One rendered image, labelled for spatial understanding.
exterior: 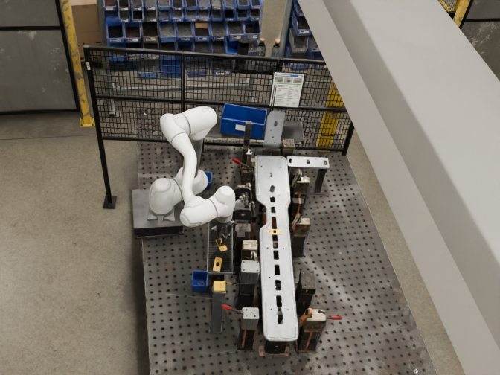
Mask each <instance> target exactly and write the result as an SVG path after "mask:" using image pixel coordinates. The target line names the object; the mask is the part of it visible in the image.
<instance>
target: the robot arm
mask: <svg viewBox="0 0 500 375"><path fill-rule="evenodd" d="M216 122H217V115H216V113H215V111H214V110H213V109H212V108H210V107H207V106H200V107H196V108H193V109H189V110H187V111H185V112H183V113H180V114H177V115H173V114H165V115H163V116H162V117H161V119H160V124H161V131H162V132H163V134H164V136H165V138H166V139H167V140H168V141H169V142H170V143H171V144H172V145H173V146H174V147H175V148H176V149H177V150H178V151H179V152H180V153H181V154H182V155H183V156H184V162H183V167H182V168H181V169H180V170H179V172H178V173H177V175H176V177H175V178H173V179H167V178H160V179H157V180H155V181H154V182H153V184H152V185H151V187H150V192H149V199H148V202H149V206H148V214H147V220H148V221H150V220H158V225H162V222H163V220H164V221H171V222H174V220H175V218H174V205H175V204H177V203H178V202H180V201H182V200H184V201H185V206H184V209H183V210H182V212H181V213H180V220H181V221H182V223H183V224H184V225H185V226H187V227H196V226H199V225H202V224H205V223H207V222H209V221H211V220H212V219H214V218H216V219H217V220H216V222H217V223H216V225H215V226H214V227H211V229H212V231H213V235H214V239H215V240H217V243H218V245H219V247H220V246H221V242H222V243H223V245H225V240H226V239H227V238H228V235H230V234H231V230H232V228H233V226H234V221H233V220H231V219H232V214H233V210H234V206H235V194H234V191H233V190H232V189H231V188H230V187H228V186H222V187H220V188H219V189H218V190H217V192H216V193H215V194H214V195H213V196H212V197H211V198H209V199H206V200H204V199H203V198H201V197H200V196H195V195H197V194H198V193H201V192H202V191H203V190H204V189H205V188H206V187H207V184H208V178H207V176H206V175H205V173H204V172H203V171H202V170H200V169H199V163H200V158H201V152H202V143H203V138H204V137H205V136H206V135H207V134H208V132H209V131H210V129H211V128H212V127H213V126H214V125H215V124H216ZM216 228H218V230H217V233H216ZM222 230H223V233H224V234H222V239H221V233H222Z"/></svg>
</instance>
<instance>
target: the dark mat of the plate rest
mask: <svg viewBox="0 0 500 375"><path fill-rule="evenodd" d="M216 223H217V222H216V219H213V220H211V221H210V224H209V245H208V272H217V271H214V270H213V268H214V261H215V258H216V257H218V258H222V264H221V268H220V271H219V272H232V230H231V234H230V235H228V238H227V239H226V240H225V246H226V248H227V250H225V251H220V249H219V246H218V245H217V243H216V240H215V239H214V235H213V231H212V229H211V227H214V226H215V225H216Z"/></svg>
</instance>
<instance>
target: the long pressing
mask: <svg viewBox="0 0 500 375"><path fill-rule="evenodd" d="M254 158H255V167H254V168H255V188H256V200H257V201H258V202H259V203H260V204H261V205H263V206H264V207H265V208H266V224H265V225H264V226H263V227H262V228H261V229H260V231H259V238H260V274H261V293H262V311H263V336H264V338H265V339H266V340H268V341H277V342H293V341H295V340H297V338H298V320H297V310H296V302H295V285H294V277H293V268H292V252H291V242H290V234H289V217H288V207H289V204H290V202H291V198H290V189H289V174H288V167H287V160H286V158H285V157H283V156H261V155H259V156H255V157H254ZM280 167H281V168H280ZM271 174H272V177H270V176H271ZM271 185H274V186H275V191H274V192H270V191H269V189H270V186H271ZM279 195H280V196H279ZM270 197H274V198H275V202H270ZM271 207H275V214H272V213H271ZM272 217H275V218H276V225H277V229H280V230H281V235H279V234H276V235H277V236H278V248H277V249H274V248H273V242H272V235H273V234H268V229H272ZM283 248H284V249H283ZM273 251H278V257H279V260H274V254H273ZM274 265H279V268H280V275H275V267H274ZM269 277H270V278H269ZM275 280H280V281H281V290H280V291H277V290H276V289H275ZM277 295H280V296H281V300H282V309H281V311H278V307H277V303H276V296H277ZM288 309H289V310H288ZM277 312H282V313H283V323H282V324H279V323H278V315H277Z"/></svg>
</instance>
